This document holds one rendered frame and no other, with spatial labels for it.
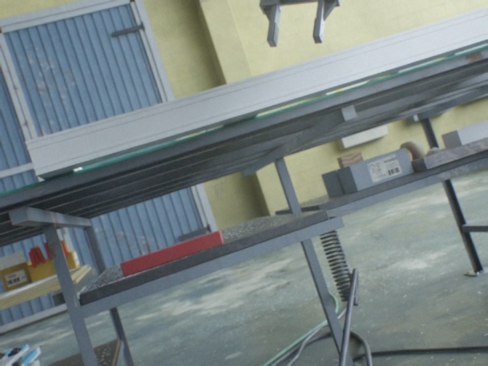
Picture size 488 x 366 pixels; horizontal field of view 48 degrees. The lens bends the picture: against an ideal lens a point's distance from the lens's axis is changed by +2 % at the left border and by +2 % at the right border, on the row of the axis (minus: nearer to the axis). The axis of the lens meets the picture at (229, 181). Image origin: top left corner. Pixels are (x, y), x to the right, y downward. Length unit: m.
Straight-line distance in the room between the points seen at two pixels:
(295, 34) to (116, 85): 2.78
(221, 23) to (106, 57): 1.68
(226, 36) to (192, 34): 0.61
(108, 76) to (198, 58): 1.32
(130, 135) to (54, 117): 6.78
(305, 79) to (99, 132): 0.45
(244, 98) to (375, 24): 7.89
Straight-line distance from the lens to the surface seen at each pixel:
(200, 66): 8.09
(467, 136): 2.24
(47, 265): 2.40
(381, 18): 9.07
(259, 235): 1.56
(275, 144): 1.82
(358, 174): 2.04
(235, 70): 7.73
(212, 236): 1.56
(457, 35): 1.37
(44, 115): 7.92
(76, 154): 1.12
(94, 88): 7.92
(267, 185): 7.51
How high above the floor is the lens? 0.70
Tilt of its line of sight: 2 degrees up
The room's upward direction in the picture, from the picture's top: 18 degrees counter-clockwise
